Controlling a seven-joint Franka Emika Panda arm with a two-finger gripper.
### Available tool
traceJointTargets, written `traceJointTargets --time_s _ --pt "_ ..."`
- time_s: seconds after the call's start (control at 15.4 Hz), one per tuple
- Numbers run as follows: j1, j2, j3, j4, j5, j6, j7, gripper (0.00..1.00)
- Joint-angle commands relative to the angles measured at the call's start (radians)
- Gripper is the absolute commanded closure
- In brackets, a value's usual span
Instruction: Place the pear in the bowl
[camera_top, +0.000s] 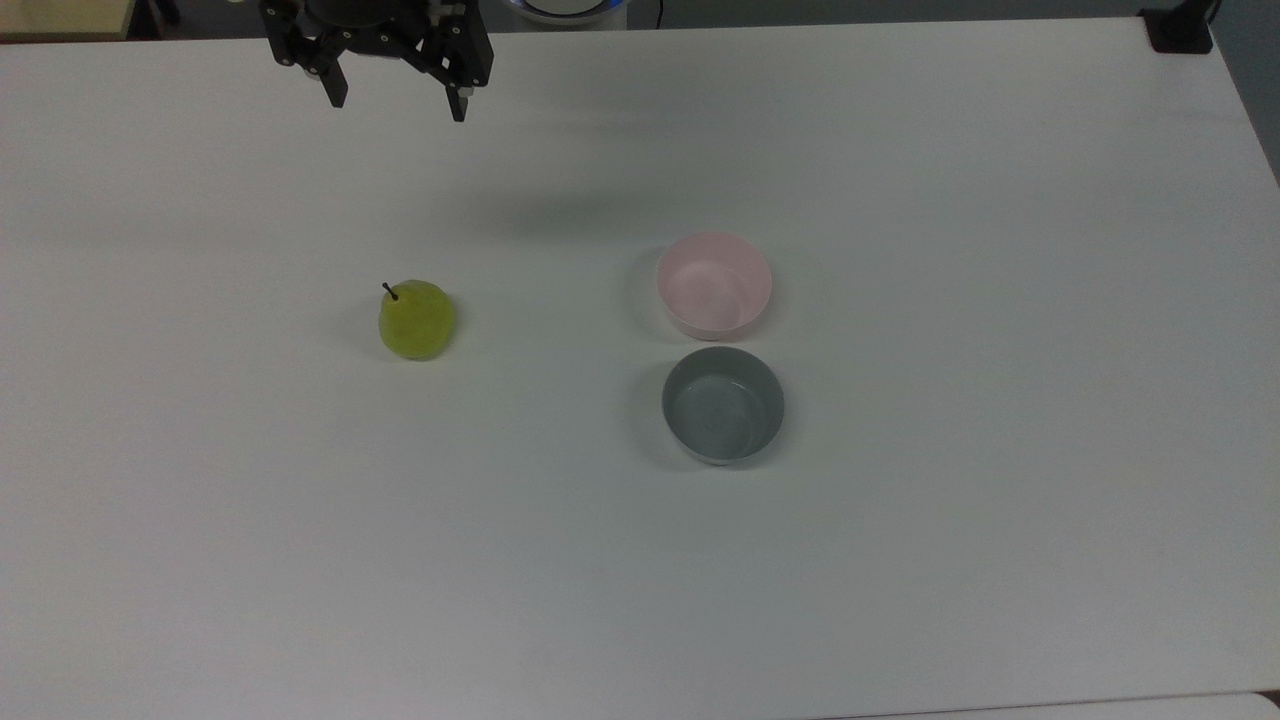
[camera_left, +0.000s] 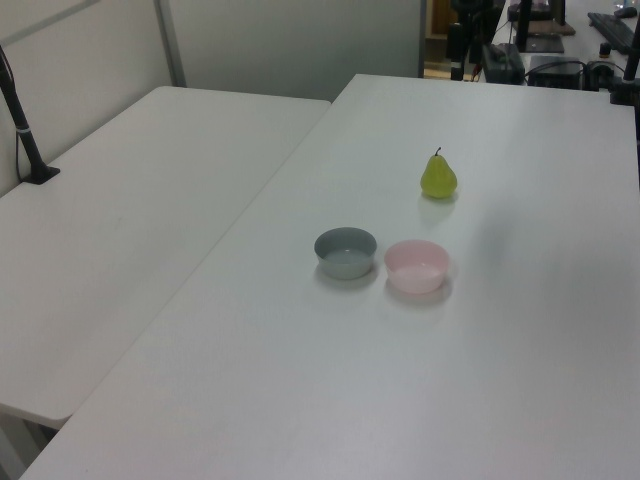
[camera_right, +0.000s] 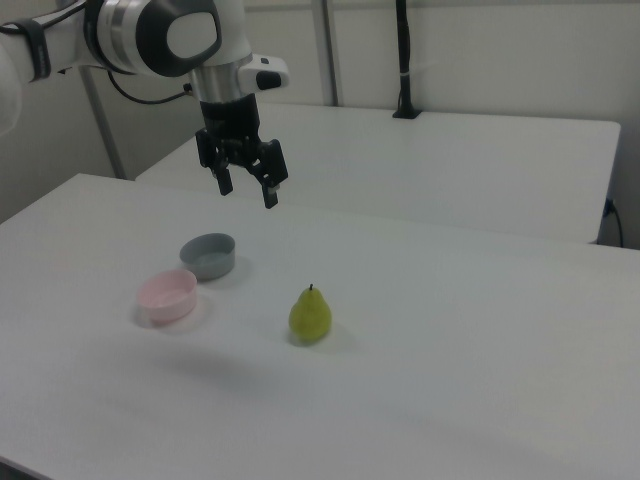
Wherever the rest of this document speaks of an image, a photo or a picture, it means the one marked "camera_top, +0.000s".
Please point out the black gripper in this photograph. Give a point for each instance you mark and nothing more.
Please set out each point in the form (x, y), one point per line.
(370, 18)

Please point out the green pear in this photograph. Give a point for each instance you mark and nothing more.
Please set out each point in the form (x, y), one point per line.
(416, 322)

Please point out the pink bowl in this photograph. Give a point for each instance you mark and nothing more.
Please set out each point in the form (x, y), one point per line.
(714, 285)

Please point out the grey bowl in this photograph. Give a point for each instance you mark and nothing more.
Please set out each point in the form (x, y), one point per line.
(722, 405)

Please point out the wooden table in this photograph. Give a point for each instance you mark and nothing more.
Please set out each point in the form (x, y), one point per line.
(60, 18)

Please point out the white adjacent table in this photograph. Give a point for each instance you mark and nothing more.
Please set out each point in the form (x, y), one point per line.
(1080, 708)

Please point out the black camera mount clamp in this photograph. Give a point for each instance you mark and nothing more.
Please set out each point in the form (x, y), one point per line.
(1180, 30)

